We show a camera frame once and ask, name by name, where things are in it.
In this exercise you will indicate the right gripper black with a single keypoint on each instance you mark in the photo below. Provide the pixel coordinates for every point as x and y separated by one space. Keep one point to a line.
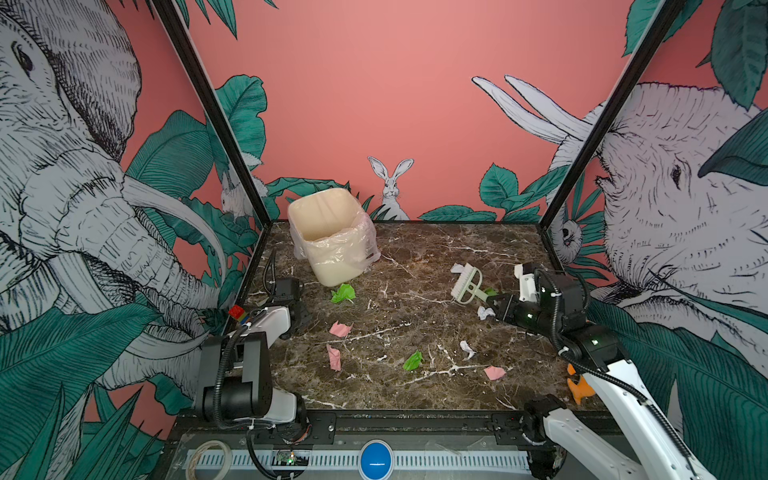
510 309

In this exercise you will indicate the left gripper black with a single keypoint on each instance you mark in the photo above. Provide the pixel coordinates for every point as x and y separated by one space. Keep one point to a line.
301 314

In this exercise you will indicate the cream trash bin with bag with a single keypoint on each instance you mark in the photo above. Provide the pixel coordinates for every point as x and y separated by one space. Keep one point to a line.
334 234

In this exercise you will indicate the light green hand brush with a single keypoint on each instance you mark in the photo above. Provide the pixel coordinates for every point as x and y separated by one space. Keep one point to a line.
468 286

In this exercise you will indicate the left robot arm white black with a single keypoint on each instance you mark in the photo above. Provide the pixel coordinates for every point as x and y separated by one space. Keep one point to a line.
236 388

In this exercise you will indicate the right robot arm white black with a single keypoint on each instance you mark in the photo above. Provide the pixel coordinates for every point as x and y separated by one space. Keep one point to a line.
602 360

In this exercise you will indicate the green paper scrap near bin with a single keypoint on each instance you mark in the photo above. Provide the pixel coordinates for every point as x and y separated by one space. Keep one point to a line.
344 292

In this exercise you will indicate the pink paper scrap upper left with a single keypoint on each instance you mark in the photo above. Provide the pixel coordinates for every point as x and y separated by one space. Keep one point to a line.
340 330

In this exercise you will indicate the pink paper scrap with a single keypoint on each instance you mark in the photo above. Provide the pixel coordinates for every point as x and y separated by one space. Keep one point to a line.
494 373
340 330
334 356

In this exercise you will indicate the white paper scrap right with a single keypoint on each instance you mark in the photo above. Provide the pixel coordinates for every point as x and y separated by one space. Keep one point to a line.
485 312

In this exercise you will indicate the pink paper scrap lower left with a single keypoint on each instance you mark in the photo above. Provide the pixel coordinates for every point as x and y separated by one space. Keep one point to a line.
334 356

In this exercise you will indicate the orange plush toy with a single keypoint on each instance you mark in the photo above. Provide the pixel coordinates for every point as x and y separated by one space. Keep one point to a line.
578 386

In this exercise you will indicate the pink paper scrap right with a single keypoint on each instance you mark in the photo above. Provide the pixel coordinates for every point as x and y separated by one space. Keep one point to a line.
494 373

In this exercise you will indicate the white paper scrap centre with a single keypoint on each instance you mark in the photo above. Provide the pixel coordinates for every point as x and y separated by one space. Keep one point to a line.
467 349

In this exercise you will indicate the green paper scrap centre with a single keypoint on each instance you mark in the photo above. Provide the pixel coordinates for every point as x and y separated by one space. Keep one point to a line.
413 362

